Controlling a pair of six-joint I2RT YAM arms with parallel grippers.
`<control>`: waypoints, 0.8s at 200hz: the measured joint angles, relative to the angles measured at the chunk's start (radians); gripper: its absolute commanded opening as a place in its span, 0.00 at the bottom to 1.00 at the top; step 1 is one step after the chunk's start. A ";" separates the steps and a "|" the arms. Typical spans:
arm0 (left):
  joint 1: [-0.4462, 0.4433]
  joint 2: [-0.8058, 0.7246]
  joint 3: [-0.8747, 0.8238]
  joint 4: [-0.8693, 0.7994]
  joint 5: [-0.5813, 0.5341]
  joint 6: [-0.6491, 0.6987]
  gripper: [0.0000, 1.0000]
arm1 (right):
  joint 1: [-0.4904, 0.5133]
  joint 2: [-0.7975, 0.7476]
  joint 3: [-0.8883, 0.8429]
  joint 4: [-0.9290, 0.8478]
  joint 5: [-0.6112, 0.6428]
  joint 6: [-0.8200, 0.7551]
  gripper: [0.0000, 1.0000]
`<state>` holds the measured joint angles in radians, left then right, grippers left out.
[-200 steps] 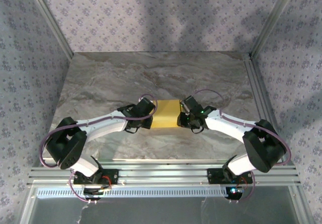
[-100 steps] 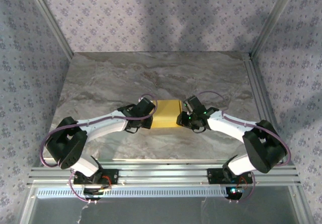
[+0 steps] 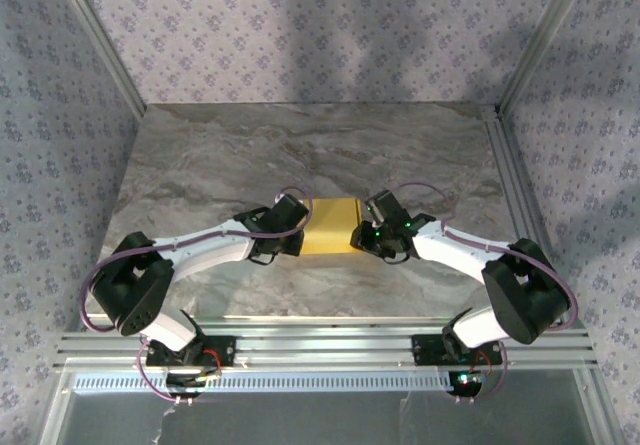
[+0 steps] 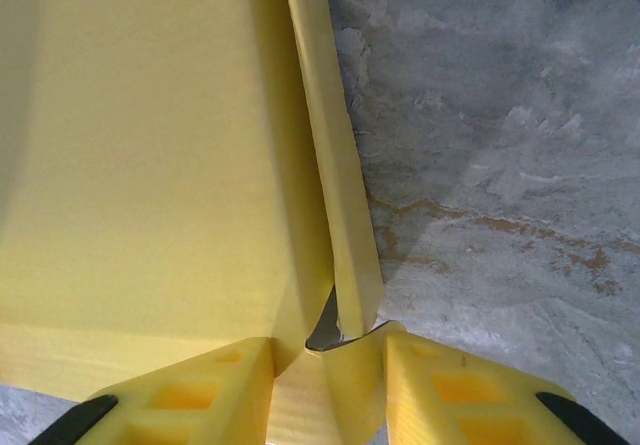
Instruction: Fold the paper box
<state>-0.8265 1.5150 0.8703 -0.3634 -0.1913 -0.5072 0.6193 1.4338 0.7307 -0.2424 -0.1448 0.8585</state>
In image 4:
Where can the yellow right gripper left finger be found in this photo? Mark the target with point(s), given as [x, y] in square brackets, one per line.
[190, 405]

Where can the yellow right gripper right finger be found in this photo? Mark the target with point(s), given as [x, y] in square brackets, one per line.
[475, 405]

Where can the white and yellow paper box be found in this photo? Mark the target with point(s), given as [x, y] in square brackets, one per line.
[150, 165]

